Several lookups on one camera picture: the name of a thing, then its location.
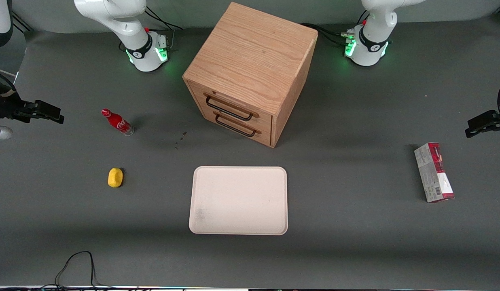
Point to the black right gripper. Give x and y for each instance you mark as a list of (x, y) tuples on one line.
[(3, 108)]

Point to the red coke bottle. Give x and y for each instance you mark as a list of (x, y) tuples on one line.
[(119, 123)]

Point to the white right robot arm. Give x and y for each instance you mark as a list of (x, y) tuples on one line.
[(145, 52)]

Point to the beige plastic tray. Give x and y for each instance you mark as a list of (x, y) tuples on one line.
[(238, 200)]

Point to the red grey cardboard box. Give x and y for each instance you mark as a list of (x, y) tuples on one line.
[(434, 171)]

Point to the yellow sponge toy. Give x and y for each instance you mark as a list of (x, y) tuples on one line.
[(115, 177)]

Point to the wooden drawer front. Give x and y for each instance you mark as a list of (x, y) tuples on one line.
[(234, 106), (250, 131)]

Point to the wooden drawer cabinet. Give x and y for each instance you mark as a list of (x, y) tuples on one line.
[(250, 52)]

